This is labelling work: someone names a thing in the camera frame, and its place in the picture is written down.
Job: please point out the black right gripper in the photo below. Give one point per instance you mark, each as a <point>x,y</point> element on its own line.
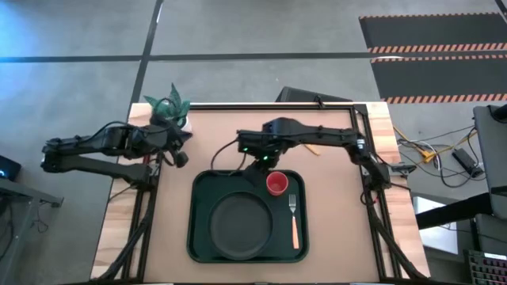
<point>261,144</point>

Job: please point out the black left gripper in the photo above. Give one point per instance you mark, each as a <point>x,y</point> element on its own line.
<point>174,138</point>

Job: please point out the orange plastic cup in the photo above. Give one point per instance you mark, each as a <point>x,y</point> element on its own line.
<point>277,183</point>

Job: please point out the dark grey round plate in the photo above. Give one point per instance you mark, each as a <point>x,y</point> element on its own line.
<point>241,225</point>

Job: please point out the dark green plastic tray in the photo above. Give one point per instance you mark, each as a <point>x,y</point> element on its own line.
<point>198,221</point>

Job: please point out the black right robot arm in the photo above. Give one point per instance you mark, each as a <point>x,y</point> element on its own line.
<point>325,136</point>

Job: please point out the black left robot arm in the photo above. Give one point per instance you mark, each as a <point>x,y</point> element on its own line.
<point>99,168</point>

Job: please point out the snake plant in white pot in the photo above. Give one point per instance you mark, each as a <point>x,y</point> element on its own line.
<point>170,105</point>

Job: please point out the black box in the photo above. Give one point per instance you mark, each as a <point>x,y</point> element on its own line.
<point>301,95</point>

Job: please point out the grey side table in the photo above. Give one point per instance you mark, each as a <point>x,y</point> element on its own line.
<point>16,194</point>

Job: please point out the black device with blue light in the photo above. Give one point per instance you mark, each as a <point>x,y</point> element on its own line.
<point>8,168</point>

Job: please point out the white box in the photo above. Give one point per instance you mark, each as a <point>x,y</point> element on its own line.
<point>435,237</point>

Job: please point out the black metal beam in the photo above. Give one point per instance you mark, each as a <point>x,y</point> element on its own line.
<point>451,211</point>

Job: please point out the black mat with striped edge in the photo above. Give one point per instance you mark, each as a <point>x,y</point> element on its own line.
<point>435,79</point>
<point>431,31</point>

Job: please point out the black power adapter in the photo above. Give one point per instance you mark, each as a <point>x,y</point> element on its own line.
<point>467,162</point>

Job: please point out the grey desk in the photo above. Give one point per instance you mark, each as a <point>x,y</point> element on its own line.
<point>491,158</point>

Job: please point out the keyboard with red keys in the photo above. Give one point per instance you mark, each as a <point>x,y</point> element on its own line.
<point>487,271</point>

